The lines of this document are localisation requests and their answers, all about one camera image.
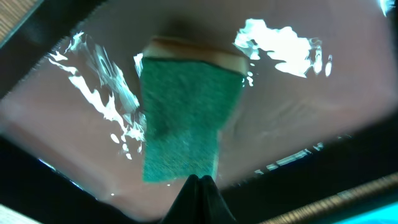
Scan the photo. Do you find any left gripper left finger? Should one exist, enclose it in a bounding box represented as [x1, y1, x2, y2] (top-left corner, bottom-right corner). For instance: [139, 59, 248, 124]
[160, 175, 200, 224]

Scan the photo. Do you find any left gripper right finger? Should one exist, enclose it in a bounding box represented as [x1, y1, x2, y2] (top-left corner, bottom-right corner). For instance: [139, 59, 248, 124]
[200, 175, 238, 224]

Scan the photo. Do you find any green dish sponge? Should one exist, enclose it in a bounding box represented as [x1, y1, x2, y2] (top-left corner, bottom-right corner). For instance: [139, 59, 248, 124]
[140, 37, 247, 183]

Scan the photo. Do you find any black tray with red liquid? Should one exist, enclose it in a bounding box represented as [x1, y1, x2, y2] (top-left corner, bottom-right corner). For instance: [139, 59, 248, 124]
[1, 0, 397, 223]

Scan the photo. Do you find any teal plastic serving tray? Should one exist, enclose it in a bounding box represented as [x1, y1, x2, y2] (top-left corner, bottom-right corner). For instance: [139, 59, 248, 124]
[330, 202, 397, 224]

